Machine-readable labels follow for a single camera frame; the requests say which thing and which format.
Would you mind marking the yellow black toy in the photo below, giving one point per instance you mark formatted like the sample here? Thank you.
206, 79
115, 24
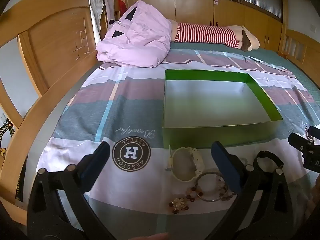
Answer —
6, 127

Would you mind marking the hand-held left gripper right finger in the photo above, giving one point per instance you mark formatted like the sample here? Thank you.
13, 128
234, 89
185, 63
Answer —
225, 166

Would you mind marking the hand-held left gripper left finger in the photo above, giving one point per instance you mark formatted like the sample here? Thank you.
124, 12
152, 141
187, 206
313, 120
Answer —
96, 166

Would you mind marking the striped plush toy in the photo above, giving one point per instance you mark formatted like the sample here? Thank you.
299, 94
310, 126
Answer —
205, 33

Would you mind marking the white wristwatch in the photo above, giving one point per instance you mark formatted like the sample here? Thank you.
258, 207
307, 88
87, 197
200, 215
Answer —
197, 158

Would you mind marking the green cardboard box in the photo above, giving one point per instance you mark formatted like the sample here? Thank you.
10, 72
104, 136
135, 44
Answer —
212, 135

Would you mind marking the wooden footboard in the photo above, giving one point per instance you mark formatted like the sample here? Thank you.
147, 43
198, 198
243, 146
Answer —
297, 45

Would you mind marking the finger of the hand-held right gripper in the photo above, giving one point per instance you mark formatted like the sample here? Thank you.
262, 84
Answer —
315, 130
297, 141

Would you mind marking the silver bangle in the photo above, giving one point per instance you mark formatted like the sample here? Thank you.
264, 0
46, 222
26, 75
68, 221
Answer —
205, 200

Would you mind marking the pink quilt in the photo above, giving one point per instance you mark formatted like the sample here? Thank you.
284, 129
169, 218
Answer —
140, 37

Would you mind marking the person's left hand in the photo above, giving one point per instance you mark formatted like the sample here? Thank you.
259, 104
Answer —
152, 237

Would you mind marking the wooden headboard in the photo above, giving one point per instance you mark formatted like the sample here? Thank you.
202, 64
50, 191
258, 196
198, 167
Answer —
50, 55

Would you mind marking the pink grey cloth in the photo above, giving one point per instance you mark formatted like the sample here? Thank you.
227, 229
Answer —
108, 7

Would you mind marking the white cloth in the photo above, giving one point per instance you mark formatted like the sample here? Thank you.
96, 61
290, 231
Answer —
96, 12

